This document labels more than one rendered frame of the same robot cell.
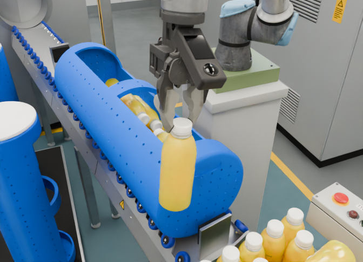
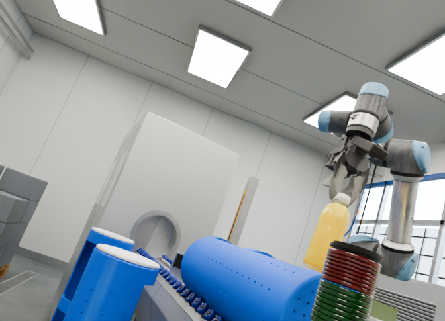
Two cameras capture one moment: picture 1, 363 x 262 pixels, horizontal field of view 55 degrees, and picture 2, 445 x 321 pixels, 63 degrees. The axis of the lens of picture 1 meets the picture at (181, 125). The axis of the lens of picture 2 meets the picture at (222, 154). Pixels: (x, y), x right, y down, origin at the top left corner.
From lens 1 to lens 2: 0.70 m
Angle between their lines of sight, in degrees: 50
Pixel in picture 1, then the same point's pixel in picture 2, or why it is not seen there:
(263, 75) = (381, 309)
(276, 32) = (398, 260)
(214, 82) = (381, 150)
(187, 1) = (367, 120)
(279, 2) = (403, 232)
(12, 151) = (130, 277)
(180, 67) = (353, 154)
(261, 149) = not seen: outside the picture
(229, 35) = not seen: hidden behind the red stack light
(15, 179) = (110, 309)
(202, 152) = not seen: hidden behind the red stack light
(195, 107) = (354, 190)
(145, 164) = (278, 275)
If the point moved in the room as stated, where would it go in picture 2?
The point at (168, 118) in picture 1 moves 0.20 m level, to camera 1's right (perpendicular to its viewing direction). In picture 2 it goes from (336, 184) to (422, 210)
